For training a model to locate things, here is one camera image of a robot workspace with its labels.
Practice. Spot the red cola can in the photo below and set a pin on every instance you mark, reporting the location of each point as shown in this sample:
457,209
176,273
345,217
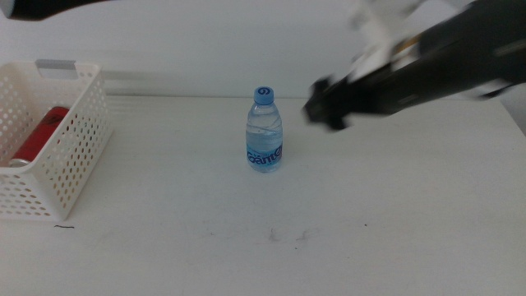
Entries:
39,135

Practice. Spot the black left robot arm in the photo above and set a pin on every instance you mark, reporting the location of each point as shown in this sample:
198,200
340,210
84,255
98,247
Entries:
33,10

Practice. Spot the white perforated plastic basket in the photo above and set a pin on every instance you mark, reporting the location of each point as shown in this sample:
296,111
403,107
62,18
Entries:
20,170

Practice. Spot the clear water bottle blue label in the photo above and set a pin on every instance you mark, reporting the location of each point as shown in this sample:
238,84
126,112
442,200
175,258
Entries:
264,140

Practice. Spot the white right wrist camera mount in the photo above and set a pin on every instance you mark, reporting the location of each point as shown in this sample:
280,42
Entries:
378,24

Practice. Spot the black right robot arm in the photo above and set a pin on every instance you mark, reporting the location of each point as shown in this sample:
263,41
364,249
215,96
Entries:
464,53

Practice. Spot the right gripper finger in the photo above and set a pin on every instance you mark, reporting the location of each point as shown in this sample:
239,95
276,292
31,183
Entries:
321,90
326,117

